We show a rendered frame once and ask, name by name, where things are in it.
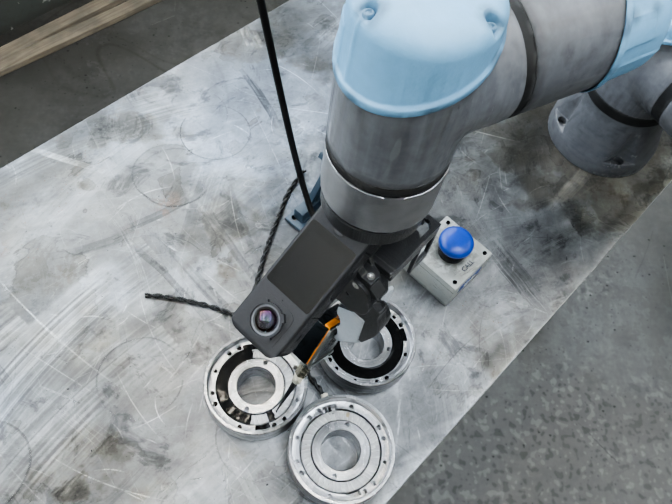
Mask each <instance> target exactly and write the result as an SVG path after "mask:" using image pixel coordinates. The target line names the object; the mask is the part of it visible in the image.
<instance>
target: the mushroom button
mask: <svg viewBox="0 0 672 504"><path fill-rule="evenodd" d="M438 244H439V247H440V249H441V251H442V252H443V253H444V254H445V255H447V256H448V257H450V258H453V259H463V258H466V257H467V256H469V255H470V253H471V252H472V250H473V248H474V240H473V237H472V235H471V234H470V233H469V232H468V231H467V230H466V229H464V228H462V227H459V226H451V227H448V228H446V229H444V230H443V231H442V232H441V234H440V236H439V239H438Z"/></svg>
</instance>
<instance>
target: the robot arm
mask: <svg viewBox="0 0 672 504"><path fill-rule="evenodd" d="M332 62H333V80H332V88H331V95H330V103H329V111H328V119H327V127H326V137H325V144H324V152H323V160H322V167H321V183H320V186H321V193H320V199H321V206H320V207H319V208H318V210H317V211H316V212H315V213H314V214H313V216H312V217H311V218H310V219H309V221H308V222H307V223H306V224H305V226H304V227H303V228H302V229H301V230H300V232H299V233H298V234H297V235H296V237H295V238H294V239H293V240H292V242H291V243H290V244H289V245H288V247H287V248H286V249H285V250H284V251H283V253H282V254H281V255H280V256H279V258H278V259H277V260H276V261H275V263H274V264H273V265H272V266H271V268H270V269H269V270H268V271H267V272H266V274H265V275H264V276H263V277H262V279H261V280H260V281H259V282H258V284H257V285H256V286H255V287H254V288H253V290H252V291H251V292H250V293H249V295H248V296H247V297H246V298H245V300H244V301H243V302H242V303H241V305H240V306H239V307H238V308H237V309H236V311H235V312H234V314H233V316H232V322H233V325H234V326H235V328H236V329H237V330H238V331H239V332H240V333H241V334H242V335H243V336H244V337H245V338H246V339H247V340H248V341H249V342H250V343H251V344H252V345H254V346H255V347H256V348H257V349H258V350H259V351H260V352H261V353H262V354H263V355H264V356H265V357H267V358H275V357H281V356H287V355H289V354H290V353H291V352H292V351H293V350H294V349H295V347H296V346H297V345H298V344H299V343H300V341H301V340H302V339H303V338H304V336H305V335H306V334H307V333H308V332H309V330H310V329H311V328H312V327H313V326H314V324H315V323H316V322H317V321H318V320H319V318H320V317H321V316H322V315H323V313H324V312H325V311H326V310H327V309H328V307H329V306H330V305H331V304H332V303H333V301H334V300H335V299H337V300H339V301H340V302H341V303H342V304H341V305H340V306H339V307H338V311H337V314H338V316H339V318H340V323H339V324H338V325H337V326H336V328H337V332H336V333H335V334H334V335H333V337H334V338H335V339H336V340H338V341H345V342H353V343H358V342H361V343H362V342H364V341H367V340H369V339H371V338H374V337H375V336H376V335H377V334H378V333H379V332H380V331H381V330H382V329H383V328H384V326H385V325H386V324H387V323H388V321H389V319H390V316H391V312H390V309H389V307H388V305H387V303H386V302H387V301H388V300H389V298H390V297H391V295H392V294H393V291H394V288H393V286H390V287H388V280H389V281H390V282H391V281H392V280H393V279H394V277H395V276H396V275H397V274H398V273H399V272H400V271H401V270H402V269H403V268H404V267H405V266H406V265H407V264H408V263H409V262H410V261H411V262H410V265H409V267H408V269H407V273H408V274H410V273H411V272H412V271H413V270H414V269H415V268H416V267H417V266H418V265H419V264H420V263H421V262H422V260H423V259H424V258H425V257H426V256H427V254H428V252H429V249H430V247H431V245H432V243H433V241H434V239H435V237H436V235H437V232H438V230H439V228H440V226H441V223H439V222H438V221H437V220H435V219H434V218H433V217H432V216H430V215H429V214H428V213H429V212H430V210H431V208H432V206H433V204H434V202H435V200H436V197H437V195H438V193H439V191H440V188H441V186H442V184H443V181H444V179H445V177H446V174H447V172H448V170H449V165H450V163H451V160H452V158H453V156H454V153H455V151H456V149H457V146H458V144H459V142H460V140H461V139H462V138H463V137H464V136H465V135H467V134H469V133H471V132H474V131H476V130H479V129H482V128H485V127H488V126H490V125H493V124H496V123H498V122H501V121H504V120H505V119H507V118H511V117H514V116H516V115H519V114H522V113H524V112H527V111H530V110H533V109H535V108H538V107H541V106H543V105H546V104H549V103H551V102H554V101H557V100H558V101H557V102H556V104H555V106H554V107H553V109H552V111H551V113H550V115H549V118H548V131H549V135H550V138H551V140H552V142H553V144H554V145H555V147H556V148H557V150H558V151H559V152H560V153H561V154H562V155H563V156H564V157H565V158H566V159H567V160H568V161H569V162H571V163H572V164H573V165H575V166H577V167H578V168H580V169H582V170H584V171H586V172H588V173H591V174H594V175H598V176H602V177H609V178H619V177H626V176H630V175H632V174H635V173H637V172H638V171H640V170H641V169H642V168H643V167H644V166H645V165H646V164H647V163H648V162H649V160H650V159H651V158H652V157H653V155H654V154H655V152H656V150H657V148H658V145H659V141H660V138H661V135H662V132H663V129H664V130H665V132H666V133H667V134H668V135H669V136H670V137H671V138H672V0H346V3H345V4H344V5H343V9H342V14H341V19H340V25H339V29H338V31H337V35H336V38H335V41H334V46H333V56H332ZM421 222H422V223H421ZM425 222H426V223H428V225H429V230H428V231H427V232H426V233H425V234H424V235H423V236H422V237H421V238H420V235H419V231H418V230H416V229H417V228H418V227H419V225H420V224H422V225H423V224H424V223H425ZM425 245H426V247H425V249H424V251H423V252H422V253H421V254H420V252H421V250H422V248H423V247H424V246H425ZM419 254H420V255H419Z"/></svg>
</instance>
